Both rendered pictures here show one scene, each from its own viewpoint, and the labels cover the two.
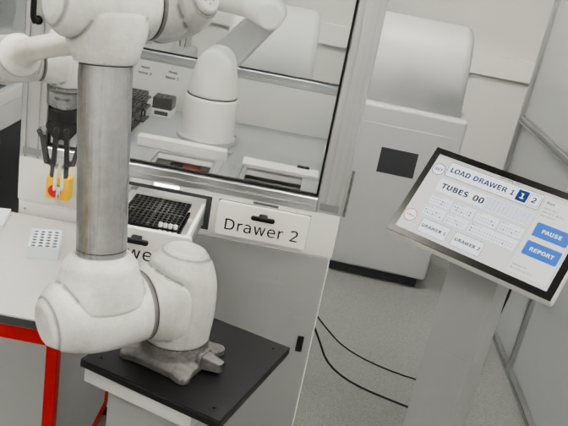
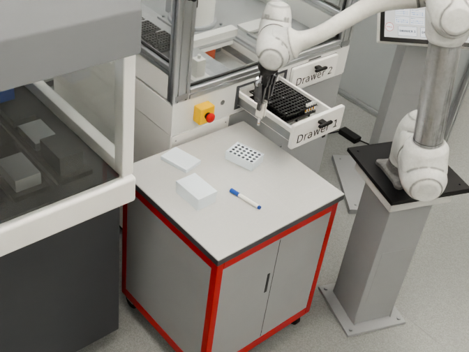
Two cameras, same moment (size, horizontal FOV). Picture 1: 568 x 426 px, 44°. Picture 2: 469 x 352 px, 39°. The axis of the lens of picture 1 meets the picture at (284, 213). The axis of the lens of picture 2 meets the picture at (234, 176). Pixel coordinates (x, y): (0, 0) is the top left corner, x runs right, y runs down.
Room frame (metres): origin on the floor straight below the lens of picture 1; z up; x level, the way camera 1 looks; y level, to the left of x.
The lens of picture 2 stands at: (0.36, 2.19, 2.29)
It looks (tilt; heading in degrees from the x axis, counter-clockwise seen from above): 37 degrees down; 314
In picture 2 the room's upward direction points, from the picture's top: 8 degrees clockwise
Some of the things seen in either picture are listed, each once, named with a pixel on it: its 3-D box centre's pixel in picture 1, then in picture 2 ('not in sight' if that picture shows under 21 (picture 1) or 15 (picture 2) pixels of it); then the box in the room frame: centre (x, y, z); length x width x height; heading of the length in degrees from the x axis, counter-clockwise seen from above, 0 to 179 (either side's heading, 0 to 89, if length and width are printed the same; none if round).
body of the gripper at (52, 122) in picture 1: (62, 122); (267, 70); (1.80, 0.63, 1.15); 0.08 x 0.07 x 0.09; 103
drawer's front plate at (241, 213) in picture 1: (262, 224); (313, 71); (2.05, 0.06, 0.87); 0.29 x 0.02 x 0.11; 90
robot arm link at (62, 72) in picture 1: (62, 55); (275, 25); (1.79, 0.64, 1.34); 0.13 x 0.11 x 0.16; 134
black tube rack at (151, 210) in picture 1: (154, 221); (282, 104); (1.93, 0.38, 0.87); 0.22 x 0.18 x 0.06; 0
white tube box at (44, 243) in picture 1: (45, 243); (244, 156); (1.82, 0.66, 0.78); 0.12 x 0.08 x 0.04; 16
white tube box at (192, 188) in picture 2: not in sight; (196, 191); (1.75, 0.96, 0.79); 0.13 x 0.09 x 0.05; 1
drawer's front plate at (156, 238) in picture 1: (137, 246); (317, 126); (1.73, 0.38, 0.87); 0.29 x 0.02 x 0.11; 90
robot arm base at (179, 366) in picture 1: (181, 346); (411, 166); (1.39, 0.17, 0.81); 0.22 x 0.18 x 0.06; 67
